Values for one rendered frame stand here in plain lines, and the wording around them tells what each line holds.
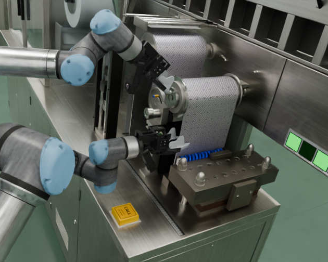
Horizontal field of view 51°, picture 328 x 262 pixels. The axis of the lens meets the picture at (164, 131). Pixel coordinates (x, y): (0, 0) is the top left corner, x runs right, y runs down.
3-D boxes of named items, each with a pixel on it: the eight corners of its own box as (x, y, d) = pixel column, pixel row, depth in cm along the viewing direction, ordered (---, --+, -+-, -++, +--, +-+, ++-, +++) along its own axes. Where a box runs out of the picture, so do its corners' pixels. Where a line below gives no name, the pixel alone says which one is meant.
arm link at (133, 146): (127, 164, 112) (117, 151, 118) (139, 161, 114) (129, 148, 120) (129, 144, 109) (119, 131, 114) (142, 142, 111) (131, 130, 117)
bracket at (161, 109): (138, 171, 139) (147, 103, 124) (151, 168, 142) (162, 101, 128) (143, 178, 135) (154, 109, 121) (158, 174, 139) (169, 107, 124)
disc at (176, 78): (162, 107, 131) (167, 70, 124) (163, 106, 131) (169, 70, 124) (183, 125, 120) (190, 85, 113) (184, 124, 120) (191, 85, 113)
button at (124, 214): (111, 212, 116) (111, 207, 115) (129, 207, 119) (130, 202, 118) (119, 226, 111) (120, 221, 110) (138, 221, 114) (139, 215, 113)
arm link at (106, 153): (86, 158, 113) (87, 136, 108) (117, 153, 118) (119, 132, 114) (95, 172, 107) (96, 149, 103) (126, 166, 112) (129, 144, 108)
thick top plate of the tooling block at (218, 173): (167, 178, 126) (170, 165, 123) (247, 159, 146) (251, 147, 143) (192, 206, 114) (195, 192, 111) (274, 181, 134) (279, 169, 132)
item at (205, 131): (174, 158, 129) (183, 115, 120) (222, 148, 141) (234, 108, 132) (175, 159, 128) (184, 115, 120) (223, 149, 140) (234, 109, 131)
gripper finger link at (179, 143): (195, 136, 121) (171, 138, 117) (192, 150, 123) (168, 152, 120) (191, 132, 123) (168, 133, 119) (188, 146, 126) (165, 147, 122)
